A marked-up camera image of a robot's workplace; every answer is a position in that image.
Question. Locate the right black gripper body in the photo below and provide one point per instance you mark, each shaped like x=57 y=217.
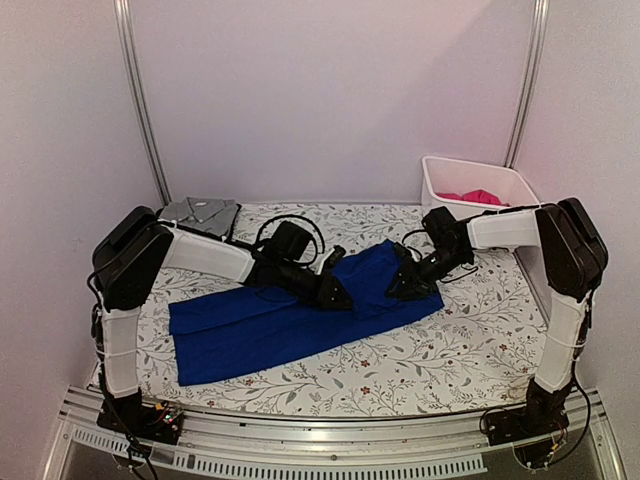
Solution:
x=445 y=262

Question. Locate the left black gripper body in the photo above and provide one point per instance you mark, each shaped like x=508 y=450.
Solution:
x=297 y=286

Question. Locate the grey shirt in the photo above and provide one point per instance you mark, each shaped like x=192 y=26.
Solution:
x=214 y=216

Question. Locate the blue t-shirt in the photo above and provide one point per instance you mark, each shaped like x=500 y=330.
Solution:
x=245 y=330

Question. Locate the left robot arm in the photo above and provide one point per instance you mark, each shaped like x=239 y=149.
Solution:
x=127 y=262

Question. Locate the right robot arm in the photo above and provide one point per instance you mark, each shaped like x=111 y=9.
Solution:
x=574 y=257

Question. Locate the white plastic laundry bin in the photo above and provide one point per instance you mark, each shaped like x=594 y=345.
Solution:
x=443 y=178

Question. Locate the floral tablecloth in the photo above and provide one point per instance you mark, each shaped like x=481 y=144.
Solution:
x=478 y=351

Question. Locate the pink garment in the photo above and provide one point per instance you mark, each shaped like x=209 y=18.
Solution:
x=476 y=196

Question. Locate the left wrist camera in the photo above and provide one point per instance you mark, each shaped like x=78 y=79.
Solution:
x=293 y=244

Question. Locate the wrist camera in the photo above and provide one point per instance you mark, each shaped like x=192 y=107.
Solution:
x=443 y=230
x=293 y=244

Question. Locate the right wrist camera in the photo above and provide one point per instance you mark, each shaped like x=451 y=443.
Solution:
x=443 y=230

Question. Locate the front aluminium rail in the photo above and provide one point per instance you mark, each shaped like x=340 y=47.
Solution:
x=238 y=445

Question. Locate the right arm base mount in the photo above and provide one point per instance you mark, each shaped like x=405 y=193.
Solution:
x=525 y=425

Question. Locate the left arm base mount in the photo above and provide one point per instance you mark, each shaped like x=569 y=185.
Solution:
x=161 y=422

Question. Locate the right aluminium frame post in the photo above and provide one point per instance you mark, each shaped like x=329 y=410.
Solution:
x=532 y=65

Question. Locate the aluminium frame post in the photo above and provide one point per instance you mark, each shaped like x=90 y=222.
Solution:
x=532 y=65
x=124 y=23

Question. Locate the left aluminium frame post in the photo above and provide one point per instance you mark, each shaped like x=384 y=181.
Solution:
x=124 y=23

